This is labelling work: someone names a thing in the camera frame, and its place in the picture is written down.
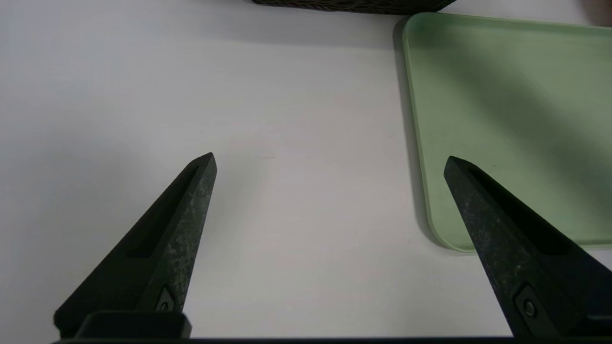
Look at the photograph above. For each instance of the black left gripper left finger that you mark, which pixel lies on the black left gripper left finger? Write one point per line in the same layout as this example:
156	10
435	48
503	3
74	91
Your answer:
158	258

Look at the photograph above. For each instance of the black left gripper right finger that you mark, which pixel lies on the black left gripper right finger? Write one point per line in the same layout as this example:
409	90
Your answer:
526	267

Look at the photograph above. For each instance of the dark brown wicker basket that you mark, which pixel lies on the dark brown wicker basket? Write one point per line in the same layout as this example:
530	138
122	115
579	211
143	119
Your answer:
354	5

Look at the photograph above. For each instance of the light green plastic tray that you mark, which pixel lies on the light green plastic tray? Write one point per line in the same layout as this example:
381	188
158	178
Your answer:
502	119

